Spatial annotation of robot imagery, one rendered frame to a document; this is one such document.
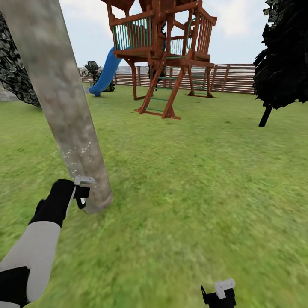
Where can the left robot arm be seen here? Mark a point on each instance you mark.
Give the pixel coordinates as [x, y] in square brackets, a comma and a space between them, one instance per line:
[26, 269]

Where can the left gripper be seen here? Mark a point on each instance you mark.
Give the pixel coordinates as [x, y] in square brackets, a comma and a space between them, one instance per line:
[83, 192]

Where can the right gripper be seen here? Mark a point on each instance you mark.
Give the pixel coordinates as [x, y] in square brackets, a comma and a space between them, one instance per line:
[214, 302]

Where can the pesticide atomizer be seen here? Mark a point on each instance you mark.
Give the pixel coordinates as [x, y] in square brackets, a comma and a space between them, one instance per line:
[81, 202]

